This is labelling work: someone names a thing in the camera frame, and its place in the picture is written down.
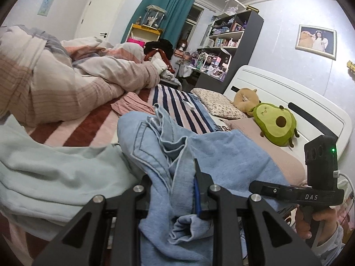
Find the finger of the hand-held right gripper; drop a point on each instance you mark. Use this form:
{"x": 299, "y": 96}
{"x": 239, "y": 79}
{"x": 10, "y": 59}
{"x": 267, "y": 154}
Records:
{"x": 271, "y": 190}

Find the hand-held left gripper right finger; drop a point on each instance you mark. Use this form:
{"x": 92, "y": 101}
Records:
{"x": 196, "y": 196}

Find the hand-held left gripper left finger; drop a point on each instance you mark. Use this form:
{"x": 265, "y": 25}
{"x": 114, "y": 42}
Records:
{"x": 142, "y": 196}

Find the light blue denim pants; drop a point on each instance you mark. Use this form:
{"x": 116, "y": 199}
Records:
{"x": 222, "y": 155}

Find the person's right forearm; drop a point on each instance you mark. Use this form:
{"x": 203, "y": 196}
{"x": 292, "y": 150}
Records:
{"x": 334, "y": 249}

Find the person's right hand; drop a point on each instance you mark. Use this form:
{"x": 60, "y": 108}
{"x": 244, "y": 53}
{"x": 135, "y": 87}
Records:
{"x": 327, "y": 221}

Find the beige pillow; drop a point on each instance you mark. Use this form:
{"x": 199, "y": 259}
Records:
{"x": 280, "y": 152}

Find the green avocado plush toy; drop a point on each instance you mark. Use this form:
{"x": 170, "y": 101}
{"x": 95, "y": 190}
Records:
{"x": 269, "y": 127}

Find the light green cloth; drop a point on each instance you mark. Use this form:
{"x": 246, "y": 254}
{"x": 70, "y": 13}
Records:
{"x": 55, "y": 171}

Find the pink pleated cloth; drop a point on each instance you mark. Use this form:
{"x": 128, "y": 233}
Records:
{"x": 130, "y": 105}

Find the white bed headboard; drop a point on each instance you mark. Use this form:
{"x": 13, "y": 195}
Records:
{"x": 277, "y": 83}

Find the brown plush toy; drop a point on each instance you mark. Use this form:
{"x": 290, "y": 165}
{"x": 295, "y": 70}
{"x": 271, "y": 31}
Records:
{"x": 245, "y": 98}

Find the striped printed blanket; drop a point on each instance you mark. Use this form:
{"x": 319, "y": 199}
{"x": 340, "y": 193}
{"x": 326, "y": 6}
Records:
{"x": 177, "y": 102}

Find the floral pillow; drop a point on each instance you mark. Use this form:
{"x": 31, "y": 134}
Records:
{"x": 216, "y": 102}

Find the yellow object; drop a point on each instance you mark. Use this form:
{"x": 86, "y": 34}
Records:
{"x": 351, "y": 67}

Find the cluttered dark desk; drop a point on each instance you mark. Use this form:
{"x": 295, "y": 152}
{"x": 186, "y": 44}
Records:
{"x": 205, "y": 63}

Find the pink and grey quilt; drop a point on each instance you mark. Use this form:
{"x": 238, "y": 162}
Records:
{"x": 69, "y": 83}

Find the pile of clothes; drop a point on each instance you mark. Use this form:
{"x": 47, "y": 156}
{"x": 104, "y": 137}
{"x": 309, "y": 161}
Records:
{"x": 160, "y": 58}

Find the dark grey bookshelf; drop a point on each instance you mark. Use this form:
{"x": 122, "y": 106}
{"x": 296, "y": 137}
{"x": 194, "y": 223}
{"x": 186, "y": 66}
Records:
{"x": 249, "y": 38}

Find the wig on mannequin head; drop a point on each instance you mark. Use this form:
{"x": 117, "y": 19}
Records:
{"x": 183, "y": 45}

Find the pink box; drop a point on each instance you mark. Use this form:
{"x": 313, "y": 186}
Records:
{"x": 136, "y": 41}

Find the yellow shelf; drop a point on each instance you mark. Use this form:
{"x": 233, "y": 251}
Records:
{"x": 145, "y": 29}

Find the glass display case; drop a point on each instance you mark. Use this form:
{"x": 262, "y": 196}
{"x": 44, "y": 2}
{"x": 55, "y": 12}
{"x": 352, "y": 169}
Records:
{"x": 152, "y": 18}

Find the window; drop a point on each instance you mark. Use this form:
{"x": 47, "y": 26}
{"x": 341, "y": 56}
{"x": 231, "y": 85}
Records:
{"x": 192, "y": 16}

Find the clear display box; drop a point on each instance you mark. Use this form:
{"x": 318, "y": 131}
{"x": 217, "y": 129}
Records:
{"x": 233, "y": 7}

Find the white door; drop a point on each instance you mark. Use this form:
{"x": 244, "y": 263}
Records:
{"x": 97, "y": 16}

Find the teal curtain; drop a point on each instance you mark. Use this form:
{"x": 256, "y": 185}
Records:
{"x": 155, "y": 0}

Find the framed wall photo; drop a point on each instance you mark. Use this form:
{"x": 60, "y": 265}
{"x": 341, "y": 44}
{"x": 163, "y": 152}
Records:
{"x": 316, "y": 41}

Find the small blue wall poster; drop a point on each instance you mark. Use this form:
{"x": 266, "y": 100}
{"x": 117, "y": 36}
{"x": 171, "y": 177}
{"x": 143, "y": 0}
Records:
{"x": 47, "y": 3}

